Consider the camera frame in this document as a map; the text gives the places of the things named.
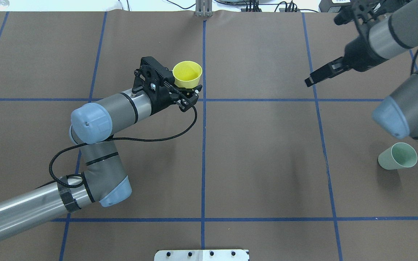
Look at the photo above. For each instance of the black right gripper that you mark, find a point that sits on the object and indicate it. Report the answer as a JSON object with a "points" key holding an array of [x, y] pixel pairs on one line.
{"points": [[356, 55]]}

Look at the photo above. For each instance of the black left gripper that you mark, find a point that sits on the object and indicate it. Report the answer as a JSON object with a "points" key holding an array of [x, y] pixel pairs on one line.
{"points": [[160, 98]]}

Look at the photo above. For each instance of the yellow plastic cup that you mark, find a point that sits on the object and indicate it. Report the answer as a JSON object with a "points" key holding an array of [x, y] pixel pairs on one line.
{"points": [[187, 74]]}

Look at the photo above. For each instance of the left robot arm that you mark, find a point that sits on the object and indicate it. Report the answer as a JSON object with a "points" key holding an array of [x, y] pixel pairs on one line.
{"points": [[91, 170]]}

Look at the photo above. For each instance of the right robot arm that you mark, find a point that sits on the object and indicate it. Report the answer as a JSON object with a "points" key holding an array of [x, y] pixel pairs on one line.
{"points": [[386, 29]]}

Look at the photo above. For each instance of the green plastic cup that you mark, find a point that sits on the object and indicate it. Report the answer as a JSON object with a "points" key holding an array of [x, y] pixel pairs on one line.
{"points": [[399, 156]]}

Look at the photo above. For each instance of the black box with label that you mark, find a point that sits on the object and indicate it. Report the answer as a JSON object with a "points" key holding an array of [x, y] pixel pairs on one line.
{"points": [[333, 6]]}

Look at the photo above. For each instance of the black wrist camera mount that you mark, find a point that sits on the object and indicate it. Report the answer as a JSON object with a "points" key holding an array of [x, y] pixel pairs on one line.
{"points": [[151, 76]]}

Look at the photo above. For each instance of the aluminium frame post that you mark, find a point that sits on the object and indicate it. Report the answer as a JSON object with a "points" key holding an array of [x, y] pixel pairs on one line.
{"points": [[203, 8]]}

